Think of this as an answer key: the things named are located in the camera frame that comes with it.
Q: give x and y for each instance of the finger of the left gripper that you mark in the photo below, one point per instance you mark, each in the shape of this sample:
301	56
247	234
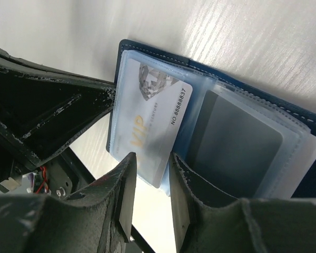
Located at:
43	110

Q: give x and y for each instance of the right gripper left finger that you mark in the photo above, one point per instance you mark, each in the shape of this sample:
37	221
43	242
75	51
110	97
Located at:
96	218

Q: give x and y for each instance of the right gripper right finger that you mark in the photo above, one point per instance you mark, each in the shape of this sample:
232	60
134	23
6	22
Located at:
206	219

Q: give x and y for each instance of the blue leather card holder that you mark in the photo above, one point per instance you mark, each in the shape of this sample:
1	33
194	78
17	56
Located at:
292	172

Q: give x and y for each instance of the white credit card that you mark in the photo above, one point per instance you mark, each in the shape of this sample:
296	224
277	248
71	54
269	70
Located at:
151	100

